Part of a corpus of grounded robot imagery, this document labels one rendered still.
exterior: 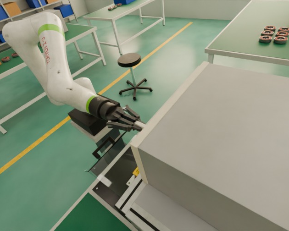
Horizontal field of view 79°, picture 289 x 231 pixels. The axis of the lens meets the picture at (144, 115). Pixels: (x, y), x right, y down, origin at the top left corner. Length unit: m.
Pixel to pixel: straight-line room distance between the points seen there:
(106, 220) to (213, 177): 0.70
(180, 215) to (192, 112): 0.29
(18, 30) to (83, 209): 0.93
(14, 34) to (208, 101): 0.93
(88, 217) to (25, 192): 1.43
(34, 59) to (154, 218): 0.96
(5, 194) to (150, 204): 2.09
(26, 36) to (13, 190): 1.78
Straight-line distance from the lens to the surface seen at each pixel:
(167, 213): 0.57
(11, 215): 2.33
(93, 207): 1.04
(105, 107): 0.72
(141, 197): 0.59
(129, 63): 2.46
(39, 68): 1.17
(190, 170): 0.39
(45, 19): 1.05
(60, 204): 2.06
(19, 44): 1.11
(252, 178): 0.40
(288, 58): 2.07
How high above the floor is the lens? 1.66
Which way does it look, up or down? 44 degrees down
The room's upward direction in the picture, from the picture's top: 12 degrees counter-clockwise
